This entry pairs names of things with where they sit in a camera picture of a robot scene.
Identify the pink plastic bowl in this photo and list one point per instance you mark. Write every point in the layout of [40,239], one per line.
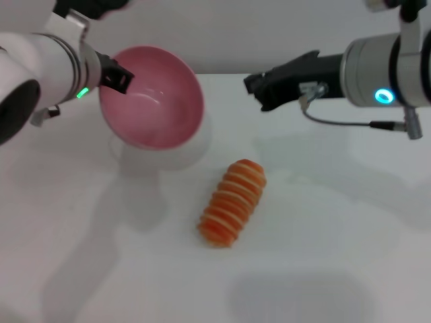
[158,107]

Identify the silver camera bracket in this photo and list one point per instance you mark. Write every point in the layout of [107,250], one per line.
[410,33]
[67,27]

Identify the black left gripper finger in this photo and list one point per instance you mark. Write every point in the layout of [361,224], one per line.
[118,79]

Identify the silver left camera bracket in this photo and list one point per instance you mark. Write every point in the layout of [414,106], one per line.
[67,27]

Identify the orange ridged toy bread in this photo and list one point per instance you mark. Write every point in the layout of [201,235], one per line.
[232,202]

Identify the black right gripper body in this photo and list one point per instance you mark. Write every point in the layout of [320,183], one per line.
[303,77]

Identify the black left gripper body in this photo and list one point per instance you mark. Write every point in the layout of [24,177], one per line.
[103,65]

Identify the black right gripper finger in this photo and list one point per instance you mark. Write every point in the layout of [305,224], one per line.
[256,83]
[272,101]

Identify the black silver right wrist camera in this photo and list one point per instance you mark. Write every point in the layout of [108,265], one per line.
[407,5]

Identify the silver right camera bracket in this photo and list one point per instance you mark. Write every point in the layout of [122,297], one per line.
[410,33]

